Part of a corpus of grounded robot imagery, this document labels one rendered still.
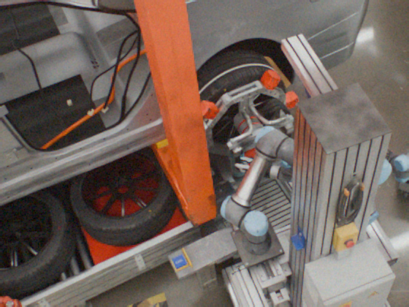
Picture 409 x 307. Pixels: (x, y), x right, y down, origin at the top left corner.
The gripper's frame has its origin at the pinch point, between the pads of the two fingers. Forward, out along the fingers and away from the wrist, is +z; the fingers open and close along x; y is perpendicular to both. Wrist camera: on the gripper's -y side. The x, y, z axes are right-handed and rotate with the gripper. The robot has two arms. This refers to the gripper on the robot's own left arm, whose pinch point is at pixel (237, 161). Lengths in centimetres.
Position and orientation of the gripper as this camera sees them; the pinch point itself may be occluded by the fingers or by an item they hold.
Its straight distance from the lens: 339.9
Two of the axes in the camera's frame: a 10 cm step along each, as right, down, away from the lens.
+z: -9.6, -2.1, 2.0
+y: 0.3, 6.1, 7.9
